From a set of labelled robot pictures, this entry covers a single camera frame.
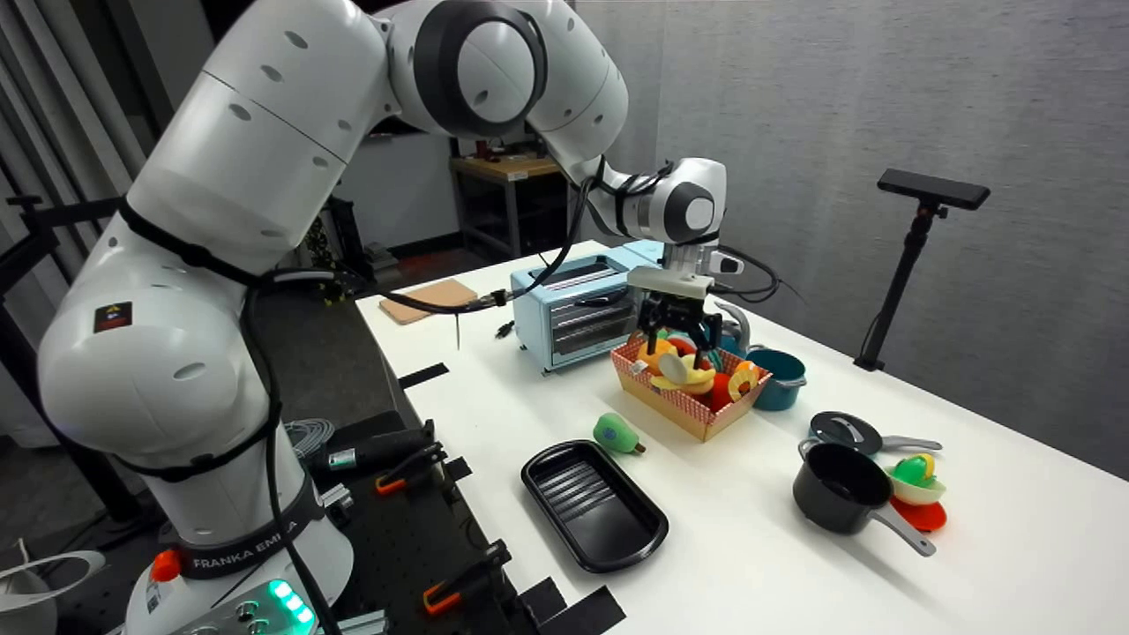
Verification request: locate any red checkered cardboard basket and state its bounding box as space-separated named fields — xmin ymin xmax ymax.
xmin=606 ymin=331 xmax=775 ymax=444

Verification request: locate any orange handled black clamp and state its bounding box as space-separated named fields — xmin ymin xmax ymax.
xmin=369 ymin=438 xmax=474 ymax=498
xmin=418 ymin=539 xmax=514 ymax=622

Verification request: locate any teal and silver kitchen toy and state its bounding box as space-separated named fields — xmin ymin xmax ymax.
xmin=698 ymin=296 xmax=753 ymax=355

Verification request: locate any black camera on stand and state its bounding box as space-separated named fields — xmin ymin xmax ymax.
xmin=855 ymin=164 xmax=993 ymax=374

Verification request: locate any brown cork mat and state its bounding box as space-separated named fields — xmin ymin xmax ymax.
xmin=376 ymin=276 xmax=482 ymax=328

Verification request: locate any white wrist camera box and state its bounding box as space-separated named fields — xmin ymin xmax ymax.
xmin=626 ymin=264 xmax=716 ymax=300

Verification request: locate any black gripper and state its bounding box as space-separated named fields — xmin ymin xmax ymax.
xmin=635 ymin=288 xmax=728 ymax=358

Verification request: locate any small orange plush fruit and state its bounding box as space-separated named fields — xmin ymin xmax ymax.
xmin=723 ymin=355 xmax=764 ymax=404

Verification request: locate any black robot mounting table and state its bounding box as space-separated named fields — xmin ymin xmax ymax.
xmin=297 ymin=410 xmax=525 ymax=635

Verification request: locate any black ridged grill tray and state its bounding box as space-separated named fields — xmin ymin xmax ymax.
xmin=519 ymin=438 xmax=674 ymax=576

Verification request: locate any black pot grey handle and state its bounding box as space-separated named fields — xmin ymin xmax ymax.
xmin=789 ymin=441 xmax=943 ymax=561

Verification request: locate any green and yellow toy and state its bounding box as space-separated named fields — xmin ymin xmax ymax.
xmin=888 ymin=450 xmax=950 ymax=507

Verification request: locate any small black pan grey handle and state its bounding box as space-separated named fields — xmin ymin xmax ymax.
xmin=798 ymin=410 xmax=945 ymax=463

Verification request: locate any wooden background desk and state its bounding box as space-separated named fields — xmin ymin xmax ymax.
xmin=451 ymin=149 xmax=571 ymax=256

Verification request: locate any black tape strip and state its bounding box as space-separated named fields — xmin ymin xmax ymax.
xmin=514 ymin=576 xmax=568 ymax=627
xmin=559 ymin=581 xmax=632 ymax=635
xmin=394 ymin=358 xmax=451 ymax=391

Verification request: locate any black tool teal band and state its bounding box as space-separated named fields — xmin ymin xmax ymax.
xmin=321 ymin=428 xmax=432 ymax=480

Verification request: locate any teal bowl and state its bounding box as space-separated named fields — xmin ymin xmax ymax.
xmin=743 ymin=347 xmax=812 ymax=414

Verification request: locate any large orange plush fruit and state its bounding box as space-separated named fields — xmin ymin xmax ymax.
xmin=635 ymin=335 xmax=678 ymax=370

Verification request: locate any light blue toaster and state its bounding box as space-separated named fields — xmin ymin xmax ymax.
xmin=508 ymin=236 xmax=674 ymax=378

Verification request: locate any white round container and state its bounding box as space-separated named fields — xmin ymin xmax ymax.
xmin=0 ymin=547 xmax=109 ymax=635

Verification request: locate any yellow banana plush toy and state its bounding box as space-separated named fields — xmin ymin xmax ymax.
xmin=645 ymin=350 xmax=718 ymax=397

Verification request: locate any green pear plush toy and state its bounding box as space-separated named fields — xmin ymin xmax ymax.
xmin=589 ymin=410 xmax=649 ymax=463

